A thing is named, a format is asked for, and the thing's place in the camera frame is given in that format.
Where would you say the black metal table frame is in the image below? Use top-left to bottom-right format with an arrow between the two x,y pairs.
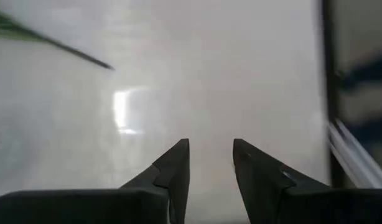
320,0 -> 340,189

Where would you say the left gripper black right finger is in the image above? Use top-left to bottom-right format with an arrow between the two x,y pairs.
233,138 -> 382,224

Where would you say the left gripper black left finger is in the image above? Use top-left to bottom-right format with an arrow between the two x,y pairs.
0,138 -> 191,224

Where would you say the white artificial tulip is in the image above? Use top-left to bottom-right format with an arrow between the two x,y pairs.
0,9 -> 114,71

